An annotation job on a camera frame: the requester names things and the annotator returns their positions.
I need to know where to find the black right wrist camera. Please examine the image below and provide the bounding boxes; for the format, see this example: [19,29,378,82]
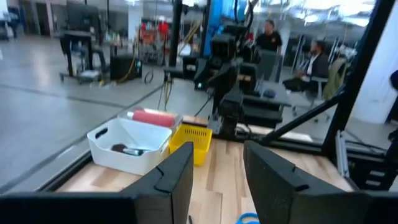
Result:
[210,32,238,60]

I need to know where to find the person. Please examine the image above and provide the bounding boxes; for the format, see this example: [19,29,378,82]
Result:
[282,39,330,94]
[254,19,284,54]

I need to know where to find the black aluminium rig frame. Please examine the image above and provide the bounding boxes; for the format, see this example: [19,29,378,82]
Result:
[0,0,398,192]

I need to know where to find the blue machine column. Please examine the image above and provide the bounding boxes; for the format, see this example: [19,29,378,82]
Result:
[203,0,249,58]

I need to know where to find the blue-handled scissors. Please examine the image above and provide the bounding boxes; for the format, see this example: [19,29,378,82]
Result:
[235,212,261,224]

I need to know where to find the black equipment case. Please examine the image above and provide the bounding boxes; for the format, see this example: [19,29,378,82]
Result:
[109,54,143,82]

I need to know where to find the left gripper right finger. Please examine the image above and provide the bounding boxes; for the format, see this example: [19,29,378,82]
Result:
[243,139,354,224]

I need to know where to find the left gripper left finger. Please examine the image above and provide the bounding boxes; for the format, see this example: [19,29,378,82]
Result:
[120,141,195,224]

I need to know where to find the white plastic bin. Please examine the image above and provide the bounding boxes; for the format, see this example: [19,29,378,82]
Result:
[86,117,173,176]

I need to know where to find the yellow plastic basket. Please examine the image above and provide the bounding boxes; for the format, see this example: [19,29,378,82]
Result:
[169,124,214,167]

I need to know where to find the black rolling cart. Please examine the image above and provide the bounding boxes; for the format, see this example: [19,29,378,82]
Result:
[58,1,108,85]

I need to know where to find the black desk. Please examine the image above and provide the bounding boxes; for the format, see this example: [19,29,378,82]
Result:
[242,79,293,128]

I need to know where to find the pink paint bottle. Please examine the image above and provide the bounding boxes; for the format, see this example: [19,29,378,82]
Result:
[127,109,178,128]

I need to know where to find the olive green jacket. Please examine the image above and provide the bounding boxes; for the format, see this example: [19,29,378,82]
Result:
[323,57,348,100]

